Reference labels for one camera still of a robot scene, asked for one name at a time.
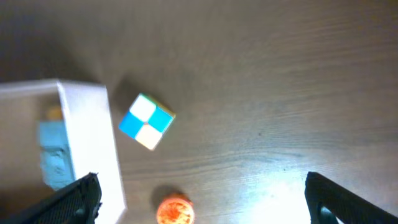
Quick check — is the white cardboard box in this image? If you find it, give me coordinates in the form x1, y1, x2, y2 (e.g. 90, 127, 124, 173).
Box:
1, 80, 127, 223

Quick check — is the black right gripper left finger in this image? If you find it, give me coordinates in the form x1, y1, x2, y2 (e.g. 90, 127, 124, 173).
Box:
1, 172, 102, 224

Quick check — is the yellow grey toy truck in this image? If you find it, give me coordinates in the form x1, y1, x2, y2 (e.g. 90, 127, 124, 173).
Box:
37, 105, 75, 190

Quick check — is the multicoloured puzzle cube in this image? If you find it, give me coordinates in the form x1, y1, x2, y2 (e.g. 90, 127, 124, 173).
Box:
119, 93, 175, 151

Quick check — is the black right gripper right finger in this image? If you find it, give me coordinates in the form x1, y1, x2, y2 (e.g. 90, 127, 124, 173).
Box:
305, 172, 397, 224

